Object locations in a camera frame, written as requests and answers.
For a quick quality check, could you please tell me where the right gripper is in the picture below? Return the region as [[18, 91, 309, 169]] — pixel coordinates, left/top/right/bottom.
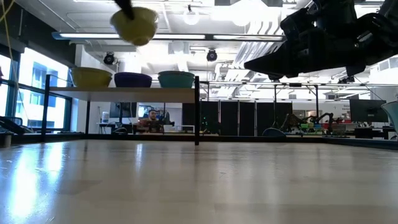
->
[[244, 21, 366, 80]]

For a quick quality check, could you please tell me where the teal bowl speckled inside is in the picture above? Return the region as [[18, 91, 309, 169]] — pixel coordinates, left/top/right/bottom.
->
[[157, 70, 196, 78], [159, 77, 195, 89]]

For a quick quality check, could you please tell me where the long ceiling light fixture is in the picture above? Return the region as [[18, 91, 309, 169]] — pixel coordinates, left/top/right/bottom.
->
[[51, 30, 292, 43]]

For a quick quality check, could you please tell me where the round ceiling lamp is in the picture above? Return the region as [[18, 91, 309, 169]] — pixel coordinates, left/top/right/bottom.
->
[[183, 4, 200, 26]]

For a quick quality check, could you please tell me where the blue-grey chair back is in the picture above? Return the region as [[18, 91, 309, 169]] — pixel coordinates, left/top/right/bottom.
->
[[262, 127, 287, 138]]

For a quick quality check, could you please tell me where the wooden shelf with black legs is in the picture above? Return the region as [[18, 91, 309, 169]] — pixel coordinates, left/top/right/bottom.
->
[[42, 74, 201, 146]]

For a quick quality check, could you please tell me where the black computer monitor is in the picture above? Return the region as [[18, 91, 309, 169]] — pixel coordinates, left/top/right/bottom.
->
[[349, 98, 387, 124]]

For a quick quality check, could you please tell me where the large window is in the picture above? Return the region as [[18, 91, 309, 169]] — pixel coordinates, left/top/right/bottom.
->
[[0, 46, 72, 132]]

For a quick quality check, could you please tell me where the white pot with succulents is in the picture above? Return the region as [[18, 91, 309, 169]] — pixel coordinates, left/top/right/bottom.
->
[[381, 101, 398, 141]]

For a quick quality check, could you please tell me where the person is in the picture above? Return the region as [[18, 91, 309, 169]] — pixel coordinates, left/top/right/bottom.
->
[[138, 108, 165, 133]]

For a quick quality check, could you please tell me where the distant black metal frame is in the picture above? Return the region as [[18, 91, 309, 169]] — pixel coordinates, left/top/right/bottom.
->
[[200, 80, 398, 113]]

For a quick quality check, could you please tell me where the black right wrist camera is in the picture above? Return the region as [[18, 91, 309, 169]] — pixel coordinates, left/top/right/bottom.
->
[[280, 7, 315, 35]]

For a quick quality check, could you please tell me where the black partition wall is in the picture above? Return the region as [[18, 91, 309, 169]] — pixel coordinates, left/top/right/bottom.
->
[[182, 101, 293, 137]]

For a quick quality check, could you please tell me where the black aluminium table frame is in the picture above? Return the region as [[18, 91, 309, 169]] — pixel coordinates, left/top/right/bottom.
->
[[0, 132, 398, 151]]

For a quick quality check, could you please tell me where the black wall screen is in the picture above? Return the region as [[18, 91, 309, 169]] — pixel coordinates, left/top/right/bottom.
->
[[109, 101, 137, 118]]

